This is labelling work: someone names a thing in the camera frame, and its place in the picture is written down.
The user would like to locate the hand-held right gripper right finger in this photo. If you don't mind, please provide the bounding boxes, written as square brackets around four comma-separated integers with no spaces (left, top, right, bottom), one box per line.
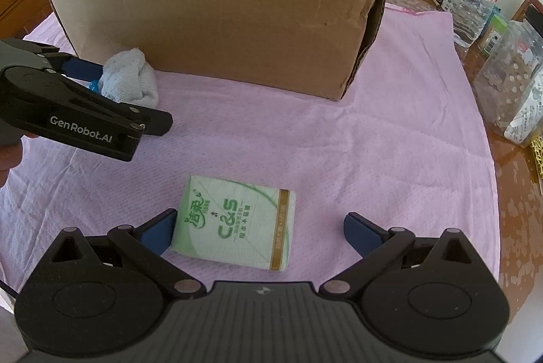
[320,212,479,299]

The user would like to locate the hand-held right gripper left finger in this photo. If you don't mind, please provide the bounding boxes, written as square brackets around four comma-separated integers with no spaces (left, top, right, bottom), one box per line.
[49,209,203,299]

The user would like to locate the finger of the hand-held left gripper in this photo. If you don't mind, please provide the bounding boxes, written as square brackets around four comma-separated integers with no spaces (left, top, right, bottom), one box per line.
[42,49,105,84]
[59,77,174,135]

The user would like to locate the white sock blue stripe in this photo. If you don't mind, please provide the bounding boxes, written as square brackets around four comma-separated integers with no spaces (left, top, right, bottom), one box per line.
[88,48,161,108]

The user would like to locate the green white tissue pack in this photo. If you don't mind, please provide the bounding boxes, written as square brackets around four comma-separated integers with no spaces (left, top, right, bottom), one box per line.
[170,175,297,272]

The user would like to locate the brown cardboard box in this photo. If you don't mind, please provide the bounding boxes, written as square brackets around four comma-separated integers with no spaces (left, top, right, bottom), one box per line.
[46,0,387,101]

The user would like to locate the person's left hand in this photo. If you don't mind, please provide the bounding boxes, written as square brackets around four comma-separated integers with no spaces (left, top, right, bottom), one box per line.
[0,142,24,188]

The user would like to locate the pink cloth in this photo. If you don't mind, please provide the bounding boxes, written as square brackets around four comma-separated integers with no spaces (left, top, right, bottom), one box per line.
[0,4,503,291]

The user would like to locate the gold foil wrapper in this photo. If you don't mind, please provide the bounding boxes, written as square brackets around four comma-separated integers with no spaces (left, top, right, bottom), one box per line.
[530,134,543,194]

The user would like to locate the white printed packet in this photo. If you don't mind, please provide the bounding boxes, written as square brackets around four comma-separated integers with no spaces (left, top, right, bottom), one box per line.
[505,83,543,146]

